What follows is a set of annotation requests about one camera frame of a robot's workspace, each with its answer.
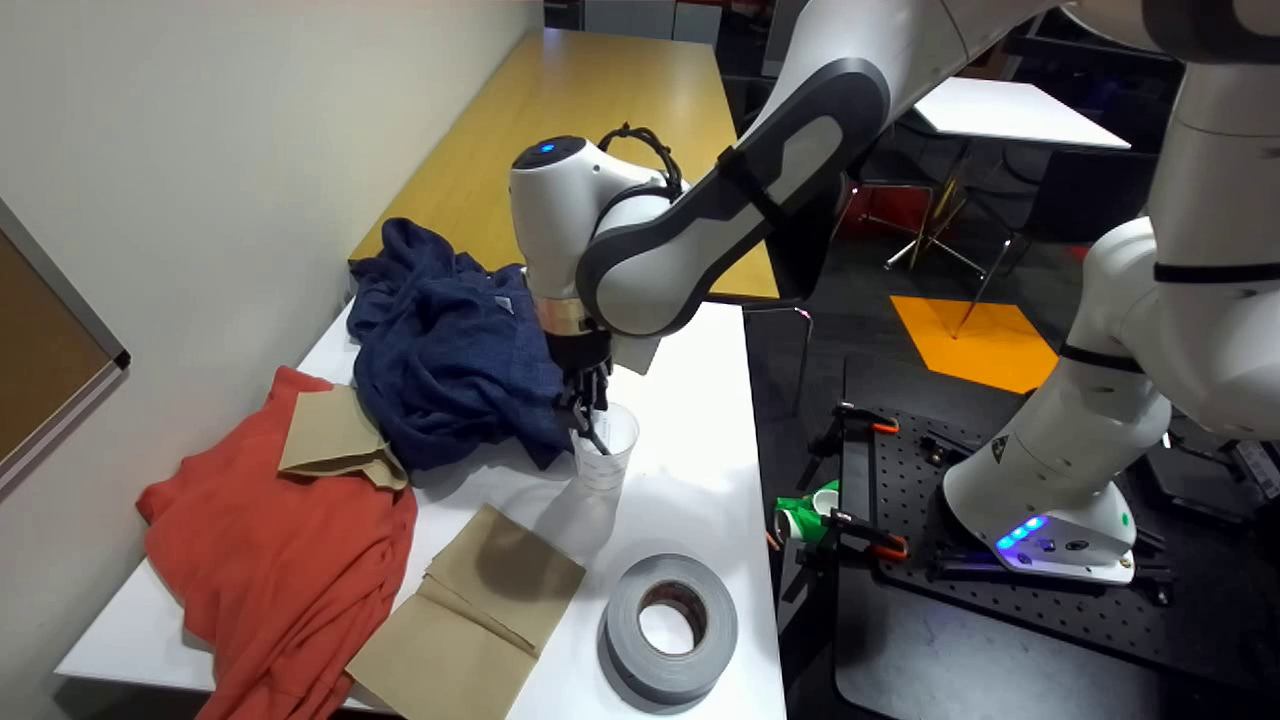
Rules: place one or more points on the clear plastic cup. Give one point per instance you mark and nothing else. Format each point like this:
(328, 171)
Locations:
(606, 464)

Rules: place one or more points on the small white table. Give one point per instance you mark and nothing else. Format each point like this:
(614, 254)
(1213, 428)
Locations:
(1013, 112)

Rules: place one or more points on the orange red cloth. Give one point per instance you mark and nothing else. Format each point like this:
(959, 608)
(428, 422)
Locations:
(280, 562)

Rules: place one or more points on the large tan folded cloth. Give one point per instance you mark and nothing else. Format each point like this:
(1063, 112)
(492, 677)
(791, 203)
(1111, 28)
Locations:
(467, 614)

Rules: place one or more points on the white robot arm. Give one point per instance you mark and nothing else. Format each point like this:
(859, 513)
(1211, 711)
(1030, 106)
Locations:
(825, 81)

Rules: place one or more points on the small tan cloth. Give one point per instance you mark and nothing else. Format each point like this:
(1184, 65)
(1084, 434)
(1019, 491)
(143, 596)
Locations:
(339, 442)

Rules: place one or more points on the orange floor mat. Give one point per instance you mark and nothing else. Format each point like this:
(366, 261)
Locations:
(983, 346)

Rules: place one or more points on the green and orange small object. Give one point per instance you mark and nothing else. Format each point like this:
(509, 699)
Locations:
(806, 513)

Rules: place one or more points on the black pegboard base plate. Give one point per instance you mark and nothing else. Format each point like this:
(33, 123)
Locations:
(1065, 626)

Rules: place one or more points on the orange black bar clamp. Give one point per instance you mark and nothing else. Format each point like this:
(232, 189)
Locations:
(870, 424)
(883, 541)

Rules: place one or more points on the wooden table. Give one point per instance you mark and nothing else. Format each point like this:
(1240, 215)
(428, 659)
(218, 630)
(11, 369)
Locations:
(560, 123)

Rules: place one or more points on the framed wall board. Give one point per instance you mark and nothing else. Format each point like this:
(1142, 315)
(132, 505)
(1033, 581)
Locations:
(42, 346)

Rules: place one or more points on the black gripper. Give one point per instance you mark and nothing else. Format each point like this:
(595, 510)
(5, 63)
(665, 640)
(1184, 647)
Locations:
(582, 353)

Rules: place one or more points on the grey duct tape roll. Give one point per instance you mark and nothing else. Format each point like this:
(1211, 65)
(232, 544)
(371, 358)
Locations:
(626, 640)

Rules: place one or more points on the dark blue cloth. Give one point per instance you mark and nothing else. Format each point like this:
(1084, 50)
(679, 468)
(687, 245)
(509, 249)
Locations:
(453, 346)

